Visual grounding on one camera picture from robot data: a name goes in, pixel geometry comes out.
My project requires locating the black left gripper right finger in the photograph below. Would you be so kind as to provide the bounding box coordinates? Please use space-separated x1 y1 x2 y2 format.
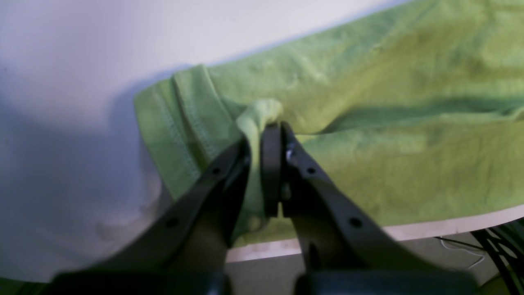
260 122 479 295

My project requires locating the olive green t-shirt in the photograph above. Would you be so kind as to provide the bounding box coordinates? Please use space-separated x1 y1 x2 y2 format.
134 0 524 246

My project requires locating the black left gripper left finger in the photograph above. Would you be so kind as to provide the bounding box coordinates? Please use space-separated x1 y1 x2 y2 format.
43 138 251 295

